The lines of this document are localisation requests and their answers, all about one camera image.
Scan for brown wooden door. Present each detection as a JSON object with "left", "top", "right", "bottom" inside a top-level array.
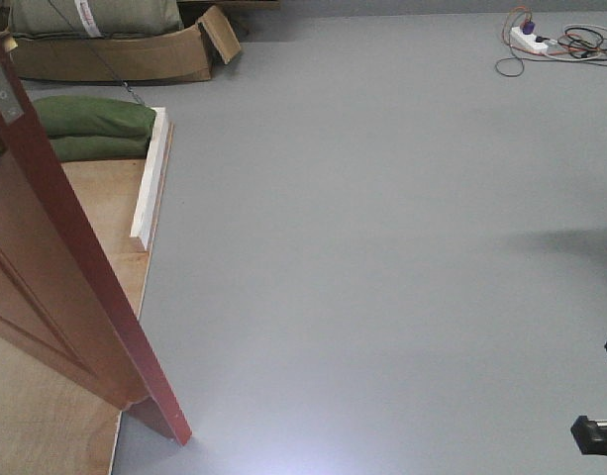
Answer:
[{"left": 0, "top": 40, "right": 191, "bottom": 444}]

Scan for black robot part lower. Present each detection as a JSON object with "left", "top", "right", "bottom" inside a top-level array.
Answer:
[{"left": 570, "top": 416, "right": 607, "bottom": 456}]

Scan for cardboard box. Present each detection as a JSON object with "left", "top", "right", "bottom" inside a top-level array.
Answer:
[{"left": 12, "top": 6, "right": 242, "bottom": 83}]

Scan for lower green sandbag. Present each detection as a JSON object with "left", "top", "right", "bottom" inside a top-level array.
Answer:
[{"left": 50, "top": 136, "right": 150, "bottom": 162}]

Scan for green sandbag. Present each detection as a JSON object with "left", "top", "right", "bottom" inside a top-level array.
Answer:
[
  {"left": 33, "top": 95, "right": 156, "bottom": 138},
  {"left": 50, "top": 136, "right": 150, "bottom": 162}
]

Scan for upper green sandbag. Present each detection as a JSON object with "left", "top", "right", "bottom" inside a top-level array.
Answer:
[{"left": 33, "top": 95, "right": 156, "bottom": 138}]

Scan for white power strip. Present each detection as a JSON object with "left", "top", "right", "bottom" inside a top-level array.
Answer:
[{"left": 509, "top": 27, "right": 549, "bottom": 55}]

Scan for plywood base platform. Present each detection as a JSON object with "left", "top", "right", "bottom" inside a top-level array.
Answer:
[{"left": 0, "top": 121, "right": 176, "bottom": 475}]

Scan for white edge rail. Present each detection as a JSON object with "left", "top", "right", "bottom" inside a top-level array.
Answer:
[{"left": 130, "top": 107, "right": 173, "bottom": 251}]

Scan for black tension cable with turnbuckle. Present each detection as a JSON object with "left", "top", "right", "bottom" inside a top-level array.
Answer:
[{"left": 40, "top": 0, "right": 149, "bottom": 107}]

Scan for tangled cables on floor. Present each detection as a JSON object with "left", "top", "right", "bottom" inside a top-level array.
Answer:
[{"left": 495, "top": 6, "right": 607, "bottom": 78}]

